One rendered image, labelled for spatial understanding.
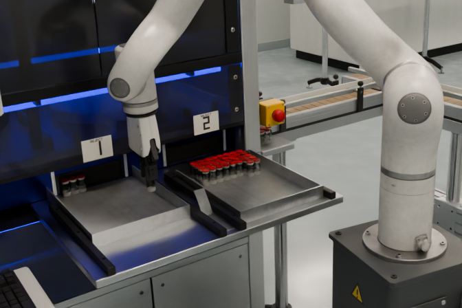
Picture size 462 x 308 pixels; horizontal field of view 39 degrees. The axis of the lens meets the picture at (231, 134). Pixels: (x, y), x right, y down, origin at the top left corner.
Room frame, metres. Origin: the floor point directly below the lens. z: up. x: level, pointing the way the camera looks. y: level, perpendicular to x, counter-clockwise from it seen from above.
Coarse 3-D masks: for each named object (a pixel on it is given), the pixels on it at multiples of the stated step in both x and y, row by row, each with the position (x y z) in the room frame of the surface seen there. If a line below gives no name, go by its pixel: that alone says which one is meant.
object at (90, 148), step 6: (96, 138) 1.63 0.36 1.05; (102, 138) 1.64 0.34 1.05; (108, 138) 1.64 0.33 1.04; (84, 144) 1.61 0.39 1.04; (90, 144) 1.62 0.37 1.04; (96, 144) 1.62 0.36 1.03; (102, 144) 1.63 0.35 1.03; (108, 144) 1.64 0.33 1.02; (84, 150) 1.61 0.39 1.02; (90, 150) 1.61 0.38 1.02; (96, 150) 1.62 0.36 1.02; (102, 150) 1.63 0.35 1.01; (108, 150) 1.64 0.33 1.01; (84, 156) 1.61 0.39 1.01; (90, 156) 1.61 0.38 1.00; (96, 156) 1.62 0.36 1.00; (102, 156) 1.63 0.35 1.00; (108, 156) 1.64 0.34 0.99; (84, 162) 1.60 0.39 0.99
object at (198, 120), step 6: (204, 114) 1.80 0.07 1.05; (210, 114) 1.81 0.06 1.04; (216, 114) 1.82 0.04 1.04; (198, 120) 1.79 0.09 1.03; (204, 120) 1.80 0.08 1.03; (210, 120) 1.81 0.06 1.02; (216, 120) 1.82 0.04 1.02; (198, 126) 1.79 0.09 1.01; (210, 126) 1.81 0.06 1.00; (216, 126) 1.82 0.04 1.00; (198, 132) 1.79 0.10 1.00; (204, 132) 1.80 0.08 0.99
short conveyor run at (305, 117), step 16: (336, 80) 2.38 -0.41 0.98; (368, 80) 2.42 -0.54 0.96; (288, 96) 2.22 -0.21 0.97; (304, 96) 2.25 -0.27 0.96; (320, 96) 2.21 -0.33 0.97; (336, 96) 2.25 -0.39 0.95; (352, 96) 2.32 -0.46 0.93; (368, 96) 2.31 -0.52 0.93; (288, 112) 2.16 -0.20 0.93; (304, 112) 2.14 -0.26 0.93; (320, 112) 2.18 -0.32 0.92; (336, 112) 2.22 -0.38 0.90; (352, 112) 2.26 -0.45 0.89; (368, 112) 2.31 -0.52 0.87; (272, 128) 2.07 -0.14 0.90; (288, 128) 2.11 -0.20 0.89; (304, 128) 2.14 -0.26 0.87; (320, 128) 2.18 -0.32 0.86
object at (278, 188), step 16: (272, 160) 1.75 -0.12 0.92; (176, 176) 1.71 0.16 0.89; (256, 176) 1.71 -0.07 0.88; (272, 176) 1.71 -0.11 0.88; (288, 176) 1.68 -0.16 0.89; (304, 176) 1.62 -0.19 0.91; (208, 192) 1.55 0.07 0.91; (224, 192) 1.61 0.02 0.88; (240, 192) 1.61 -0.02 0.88; (256, 192) 1.60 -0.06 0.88; (272, 192) 1.60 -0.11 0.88; (288, 192) 1.59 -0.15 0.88; (304, 192) 1.52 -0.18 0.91; (320, 192) 1.55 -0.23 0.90; (240, 208) 1.51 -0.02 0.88; (256, 208) 1.45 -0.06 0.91; (272, 208) 1.47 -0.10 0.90; (288, 208) 1.50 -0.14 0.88
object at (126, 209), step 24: (48, 192) 1.61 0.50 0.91; (96, 192) 1.65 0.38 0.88; (120, 192) 1.64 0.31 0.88; (144, 192) 1.63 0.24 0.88; (168, 192) 1.56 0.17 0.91; (72, 216) 1.45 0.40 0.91; (96, 216) 1.50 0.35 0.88; (120, 216) 1.49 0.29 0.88; (144, 216) 1.49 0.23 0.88; (168, 216) 1.44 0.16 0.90; (96, 240) 1.34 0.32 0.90
